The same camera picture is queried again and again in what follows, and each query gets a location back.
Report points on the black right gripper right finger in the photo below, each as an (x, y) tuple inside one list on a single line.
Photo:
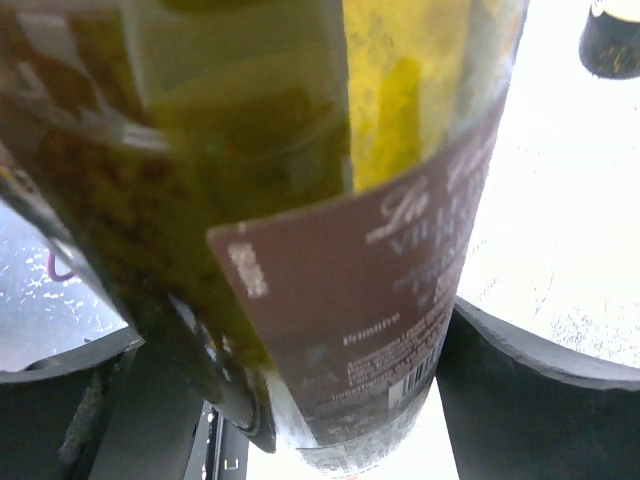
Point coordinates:
[(518, 406)]

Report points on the clear square liquor bottle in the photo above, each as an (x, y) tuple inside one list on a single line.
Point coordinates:
[(609, 43)]

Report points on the green bottle silver neck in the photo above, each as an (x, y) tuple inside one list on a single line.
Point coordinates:
[(277, 194)]

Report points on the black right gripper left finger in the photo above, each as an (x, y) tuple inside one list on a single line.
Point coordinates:
[(114, 408)]

